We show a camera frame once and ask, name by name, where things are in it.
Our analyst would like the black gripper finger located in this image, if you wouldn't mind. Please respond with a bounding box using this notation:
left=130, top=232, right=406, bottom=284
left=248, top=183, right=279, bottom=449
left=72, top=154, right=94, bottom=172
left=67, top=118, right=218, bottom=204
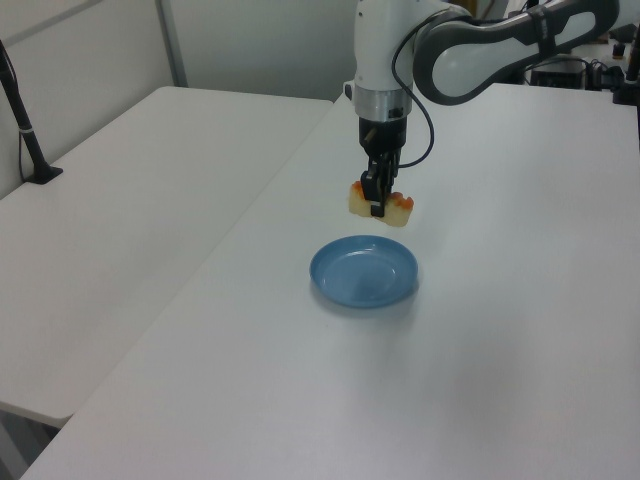
left=360, top=169, right=386, bottom=220
left=380, top=154, right=399, bottom=204

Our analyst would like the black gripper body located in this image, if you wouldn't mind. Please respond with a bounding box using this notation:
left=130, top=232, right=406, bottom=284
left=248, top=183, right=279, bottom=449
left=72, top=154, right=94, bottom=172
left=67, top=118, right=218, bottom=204
left=356, top=115, right=410, bottom=174

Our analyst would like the toasted bread piece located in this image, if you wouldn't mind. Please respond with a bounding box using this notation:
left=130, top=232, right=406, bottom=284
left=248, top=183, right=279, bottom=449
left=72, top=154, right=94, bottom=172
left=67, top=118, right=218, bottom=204
left=347, top=180, right=415, bottom=229

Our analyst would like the blue round plate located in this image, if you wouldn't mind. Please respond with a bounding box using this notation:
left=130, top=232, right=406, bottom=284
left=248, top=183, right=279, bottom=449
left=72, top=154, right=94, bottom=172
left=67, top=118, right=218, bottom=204
left=308, top=233, right=420, bottom=310

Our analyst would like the black electronics box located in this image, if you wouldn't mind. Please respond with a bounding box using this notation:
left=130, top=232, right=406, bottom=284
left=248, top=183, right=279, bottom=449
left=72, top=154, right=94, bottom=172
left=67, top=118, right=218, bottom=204
left=529, top=55, right=590, bottom=91

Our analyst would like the white side table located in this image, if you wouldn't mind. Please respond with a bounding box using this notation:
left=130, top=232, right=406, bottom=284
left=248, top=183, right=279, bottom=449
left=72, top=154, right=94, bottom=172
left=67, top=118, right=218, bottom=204
left=0, top=85, right=335, bottom=429

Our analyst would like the black clamp stand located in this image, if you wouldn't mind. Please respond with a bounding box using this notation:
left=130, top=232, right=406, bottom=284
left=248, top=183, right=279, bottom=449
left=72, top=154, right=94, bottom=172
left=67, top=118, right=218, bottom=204
left=610, top=38, right=640, bottom=107

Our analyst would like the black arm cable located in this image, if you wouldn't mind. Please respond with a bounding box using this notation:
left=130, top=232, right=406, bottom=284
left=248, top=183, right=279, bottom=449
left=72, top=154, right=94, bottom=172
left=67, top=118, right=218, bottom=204
left=391, top=8, right=436, bottom=168

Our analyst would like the white partition post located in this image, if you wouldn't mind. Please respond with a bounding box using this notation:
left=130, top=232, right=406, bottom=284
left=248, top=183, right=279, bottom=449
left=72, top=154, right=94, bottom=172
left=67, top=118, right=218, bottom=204
left=154, top=0, right=190, bottom=89

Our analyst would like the black camera pole stand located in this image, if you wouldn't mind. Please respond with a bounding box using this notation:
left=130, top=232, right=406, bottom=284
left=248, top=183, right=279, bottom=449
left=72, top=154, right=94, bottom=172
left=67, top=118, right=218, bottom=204
left=0, top=38, right=65, bottom=187

